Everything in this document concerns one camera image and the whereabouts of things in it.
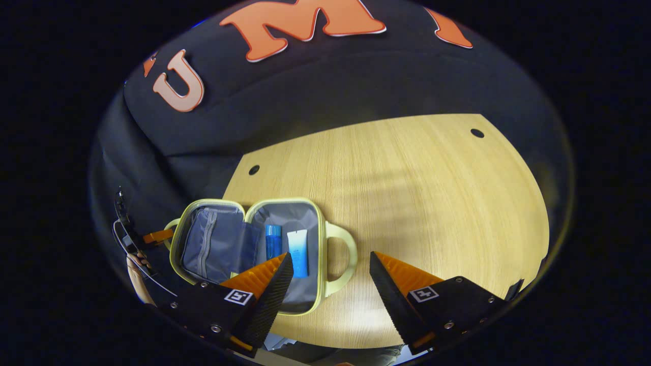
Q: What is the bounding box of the blue and white tube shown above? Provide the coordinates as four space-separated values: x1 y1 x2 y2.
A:
286 229 309 279

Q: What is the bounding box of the pale yellow suitcase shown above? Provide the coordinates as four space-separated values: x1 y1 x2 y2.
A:
164 197 359 316

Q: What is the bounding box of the blue skin care bottle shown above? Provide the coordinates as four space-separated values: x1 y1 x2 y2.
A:
264 225 282 260

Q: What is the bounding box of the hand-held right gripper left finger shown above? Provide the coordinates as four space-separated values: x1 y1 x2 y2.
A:
160 253 294 356

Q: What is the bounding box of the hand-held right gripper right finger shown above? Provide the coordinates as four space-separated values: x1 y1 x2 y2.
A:
369 251 510 355

